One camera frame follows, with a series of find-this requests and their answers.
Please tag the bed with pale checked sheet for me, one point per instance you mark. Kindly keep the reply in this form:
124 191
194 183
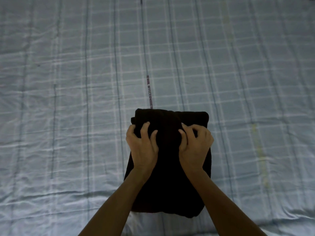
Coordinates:
73 71

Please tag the person's right hand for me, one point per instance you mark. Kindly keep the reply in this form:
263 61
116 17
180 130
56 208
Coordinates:
197 149

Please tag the person's left hand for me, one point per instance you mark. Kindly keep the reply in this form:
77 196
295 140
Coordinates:
144 152

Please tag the person's right forearm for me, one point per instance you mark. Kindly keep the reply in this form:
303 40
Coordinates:
226 208

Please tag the person's left forearm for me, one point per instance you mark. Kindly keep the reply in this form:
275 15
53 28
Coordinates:
118 206

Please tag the dark brown sweater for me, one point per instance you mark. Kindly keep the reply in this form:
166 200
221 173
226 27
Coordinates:
169 189

